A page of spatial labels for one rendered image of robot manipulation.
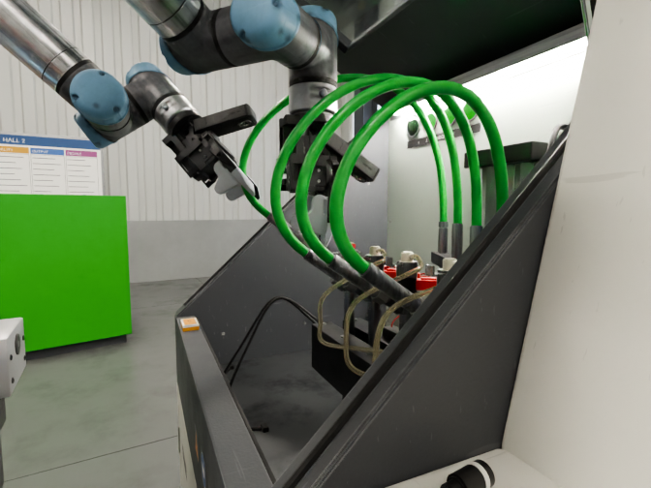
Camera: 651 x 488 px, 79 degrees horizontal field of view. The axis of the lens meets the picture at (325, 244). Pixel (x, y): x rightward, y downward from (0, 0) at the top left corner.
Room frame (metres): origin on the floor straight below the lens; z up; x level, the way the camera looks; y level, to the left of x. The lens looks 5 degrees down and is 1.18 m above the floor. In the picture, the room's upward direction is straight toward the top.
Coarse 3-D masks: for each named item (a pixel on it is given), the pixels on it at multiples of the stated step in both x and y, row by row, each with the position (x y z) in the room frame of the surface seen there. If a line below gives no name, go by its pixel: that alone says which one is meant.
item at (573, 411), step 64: (640, 0) 0.33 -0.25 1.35; (640, 64) 0.31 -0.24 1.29; (576, 128) 0.34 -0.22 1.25; (640, 128) 0.30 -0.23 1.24; (576, 192) 0.33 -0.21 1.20; (640, 192) 0.28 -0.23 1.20; (576, 256) 0.31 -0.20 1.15; (640, 256) 0.27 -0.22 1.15; (576, 320) 0.30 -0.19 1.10; (640, 320) 0.26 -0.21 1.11; (576, 384) 0.28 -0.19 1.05; (640, 384) 0.25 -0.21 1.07; (512, 448) 0.31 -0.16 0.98; (576, 448) 0.27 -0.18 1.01; (640, 448) 0.24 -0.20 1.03
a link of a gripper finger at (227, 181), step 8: (216, 168) 0.72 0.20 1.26; (224, 168) 0.71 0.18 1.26; (224, 176) 0.71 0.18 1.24; (232, 176) 0.70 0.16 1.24; (240, 176) 0.70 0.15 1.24; (216, 184) 0.71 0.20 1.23; (224, 184) 0.71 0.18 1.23; (232, 184) 0.70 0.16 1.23; (240, 184) 0.71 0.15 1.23; (248, 184) 0.70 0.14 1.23; (216, 192) 0.71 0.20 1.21; (224, 192) 0.70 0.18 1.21; (248, 192) 0.70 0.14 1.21
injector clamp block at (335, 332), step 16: (336, 336) 0.61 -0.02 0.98; (352, 336) 0.61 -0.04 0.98; (320, 352) 0.65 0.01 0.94; (336, 352) 0.59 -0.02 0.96; (352, 352) 0.55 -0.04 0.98; (368, 352) 0.53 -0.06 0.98; (320, 368) 0.65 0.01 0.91; (336, 368) 0.59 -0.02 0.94; (336, 384) 0.59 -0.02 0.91; (352, 384) 0.54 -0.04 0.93
